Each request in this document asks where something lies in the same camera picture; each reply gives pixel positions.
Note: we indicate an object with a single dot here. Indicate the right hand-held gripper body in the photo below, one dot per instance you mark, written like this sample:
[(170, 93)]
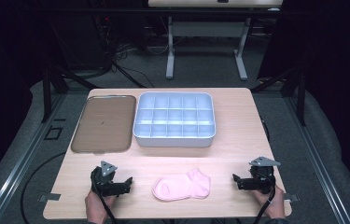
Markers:
[(262, 180)]

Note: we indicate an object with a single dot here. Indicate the aluminium floor rail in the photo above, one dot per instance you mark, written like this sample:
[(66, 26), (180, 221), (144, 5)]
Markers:
[(20, 161), (319, 165)]

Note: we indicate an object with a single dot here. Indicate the person's right hand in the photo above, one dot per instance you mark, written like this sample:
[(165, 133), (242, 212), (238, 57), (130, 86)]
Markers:
[(274, 205)]

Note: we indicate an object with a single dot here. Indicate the brown plastic tray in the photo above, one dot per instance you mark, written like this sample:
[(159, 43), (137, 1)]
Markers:
[(104, 124)]

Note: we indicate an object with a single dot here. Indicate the pink sock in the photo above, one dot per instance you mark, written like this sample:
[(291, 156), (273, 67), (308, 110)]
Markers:
[(182, 186)]

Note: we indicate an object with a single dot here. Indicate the white divided storage box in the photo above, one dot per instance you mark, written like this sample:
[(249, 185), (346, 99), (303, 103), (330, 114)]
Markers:
[(174, 119)]

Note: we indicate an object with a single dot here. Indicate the desk with white legs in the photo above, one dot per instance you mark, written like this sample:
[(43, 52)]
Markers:
[(207, 29)]

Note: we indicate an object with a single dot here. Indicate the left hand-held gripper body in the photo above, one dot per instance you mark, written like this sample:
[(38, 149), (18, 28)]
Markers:
[(104, 183)]

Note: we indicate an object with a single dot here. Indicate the person's left hand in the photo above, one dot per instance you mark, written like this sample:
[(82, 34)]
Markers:
[(96, 207)]

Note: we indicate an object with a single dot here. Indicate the black metal frame stand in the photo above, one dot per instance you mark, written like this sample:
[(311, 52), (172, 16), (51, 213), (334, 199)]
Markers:
[(301, 99), (47, 93)]

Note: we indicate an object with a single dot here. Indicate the grey metal table bracket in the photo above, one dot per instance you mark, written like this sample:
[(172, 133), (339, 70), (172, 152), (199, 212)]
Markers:
[(291, 197), (49, 197)]

